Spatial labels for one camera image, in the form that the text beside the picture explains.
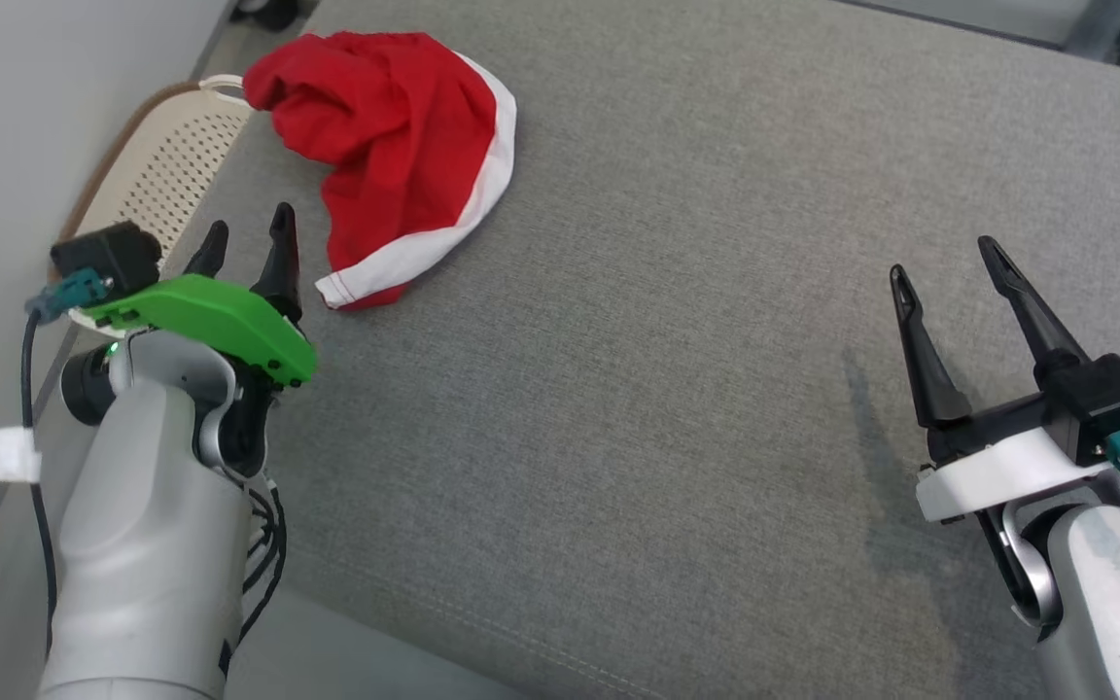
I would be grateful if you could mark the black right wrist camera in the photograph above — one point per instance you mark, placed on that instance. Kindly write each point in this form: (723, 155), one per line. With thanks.
(1104, 399)

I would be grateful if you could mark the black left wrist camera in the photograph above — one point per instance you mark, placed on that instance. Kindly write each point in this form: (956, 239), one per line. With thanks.
(108, 255)

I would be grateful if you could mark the grey fabric sofa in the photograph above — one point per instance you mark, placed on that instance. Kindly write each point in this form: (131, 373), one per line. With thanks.
(667, 340)

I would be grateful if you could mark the black caster wheel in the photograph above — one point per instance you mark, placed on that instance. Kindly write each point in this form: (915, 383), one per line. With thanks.
(268, 12)

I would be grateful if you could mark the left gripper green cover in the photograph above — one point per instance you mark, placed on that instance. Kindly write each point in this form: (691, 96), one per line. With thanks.
(220, 316)

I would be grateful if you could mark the cream perforated laundry basket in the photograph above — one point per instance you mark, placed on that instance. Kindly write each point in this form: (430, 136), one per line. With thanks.
(171, 165)

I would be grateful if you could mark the teal left camera connector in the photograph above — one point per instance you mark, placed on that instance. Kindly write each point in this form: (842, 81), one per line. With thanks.
(69, 294)

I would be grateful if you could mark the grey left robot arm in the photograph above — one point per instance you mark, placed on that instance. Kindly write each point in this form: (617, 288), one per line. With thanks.
(152, 544)

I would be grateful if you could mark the red shorts white trim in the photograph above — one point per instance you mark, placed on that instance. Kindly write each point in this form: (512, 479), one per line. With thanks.
(395, 136)

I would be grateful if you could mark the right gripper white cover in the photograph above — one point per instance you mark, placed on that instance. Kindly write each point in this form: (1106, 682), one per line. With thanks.
(997, 476)

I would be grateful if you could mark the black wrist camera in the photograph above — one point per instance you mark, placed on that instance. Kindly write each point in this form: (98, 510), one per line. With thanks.
(1104, 399)
(108, 255)

